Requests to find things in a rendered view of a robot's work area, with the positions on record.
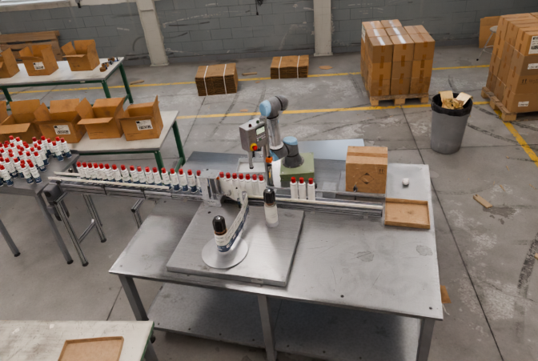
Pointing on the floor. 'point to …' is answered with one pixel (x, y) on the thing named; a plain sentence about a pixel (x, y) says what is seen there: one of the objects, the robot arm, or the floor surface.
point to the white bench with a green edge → (26, 330)
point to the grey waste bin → (447, 132)
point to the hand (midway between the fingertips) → (254, 159)
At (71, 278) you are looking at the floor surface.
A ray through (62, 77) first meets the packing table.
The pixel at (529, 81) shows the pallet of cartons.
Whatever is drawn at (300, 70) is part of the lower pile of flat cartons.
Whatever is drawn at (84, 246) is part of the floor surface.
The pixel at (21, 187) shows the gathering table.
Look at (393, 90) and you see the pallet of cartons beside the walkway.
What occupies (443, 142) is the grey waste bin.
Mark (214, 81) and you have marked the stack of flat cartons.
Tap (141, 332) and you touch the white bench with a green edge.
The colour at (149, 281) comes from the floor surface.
